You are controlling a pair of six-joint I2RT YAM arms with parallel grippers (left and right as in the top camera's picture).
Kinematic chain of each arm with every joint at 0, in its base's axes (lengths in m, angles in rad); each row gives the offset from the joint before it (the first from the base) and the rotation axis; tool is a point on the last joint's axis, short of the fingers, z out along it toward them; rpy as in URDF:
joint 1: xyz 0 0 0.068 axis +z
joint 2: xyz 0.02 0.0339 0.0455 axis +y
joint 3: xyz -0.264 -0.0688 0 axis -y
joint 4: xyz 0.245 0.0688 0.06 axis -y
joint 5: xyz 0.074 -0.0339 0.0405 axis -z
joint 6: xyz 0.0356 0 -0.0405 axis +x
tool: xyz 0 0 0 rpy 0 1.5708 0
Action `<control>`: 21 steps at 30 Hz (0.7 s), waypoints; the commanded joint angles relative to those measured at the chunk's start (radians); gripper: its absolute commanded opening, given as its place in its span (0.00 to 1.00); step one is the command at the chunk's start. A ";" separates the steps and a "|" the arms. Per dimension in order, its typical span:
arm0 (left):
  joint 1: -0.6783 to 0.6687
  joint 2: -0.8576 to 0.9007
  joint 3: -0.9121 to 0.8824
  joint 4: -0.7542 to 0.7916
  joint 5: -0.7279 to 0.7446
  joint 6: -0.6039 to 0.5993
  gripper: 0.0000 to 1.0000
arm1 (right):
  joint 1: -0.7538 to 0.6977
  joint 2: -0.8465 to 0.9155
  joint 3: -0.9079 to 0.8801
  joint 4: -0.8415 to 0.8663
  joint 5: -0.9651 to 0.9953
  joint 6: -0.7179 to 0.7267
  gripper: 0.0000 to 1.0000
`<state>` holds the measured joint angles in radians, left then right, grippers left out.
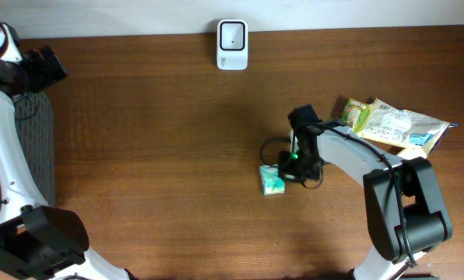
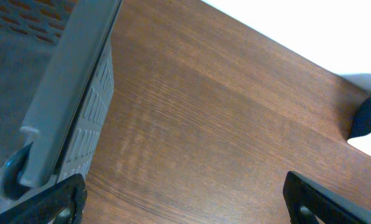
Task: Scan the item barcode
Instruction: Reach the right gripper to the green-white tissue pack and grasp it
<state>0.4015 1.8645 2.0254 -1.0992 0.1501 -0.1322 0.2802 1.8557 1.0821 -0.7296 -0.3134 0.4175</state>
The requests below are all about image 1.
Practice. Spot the pale yellow snack bag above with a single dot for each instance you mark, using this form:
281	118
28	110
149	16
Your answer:
403	128

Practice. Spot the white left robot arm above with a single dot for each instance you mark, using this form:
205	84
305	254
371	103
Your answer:
37	241

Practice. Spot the white tube gold cap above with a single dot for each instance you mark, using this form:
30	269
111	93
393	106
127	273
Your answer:
412	153

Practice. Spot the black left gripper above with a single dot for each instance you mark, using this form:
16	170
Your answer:
46	77

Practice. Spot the teal tissue pack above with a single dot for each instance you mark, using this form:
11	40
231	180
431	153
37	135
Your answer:
270	180

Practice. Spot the grey plastic basket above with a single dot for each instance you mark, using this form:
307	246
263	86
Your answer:
35	128

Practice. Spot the green tea pouch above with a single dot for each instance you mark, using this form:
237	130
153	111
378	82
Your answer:
355	113

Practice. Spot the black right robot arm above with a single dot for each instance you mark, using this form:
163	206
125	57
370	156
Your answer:
405	210

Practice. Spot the white barcode scanner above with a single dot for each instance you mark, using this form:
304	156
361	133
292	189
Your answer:
232	45

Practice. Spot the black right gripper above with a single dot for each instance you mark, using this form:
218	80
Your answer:
289	175

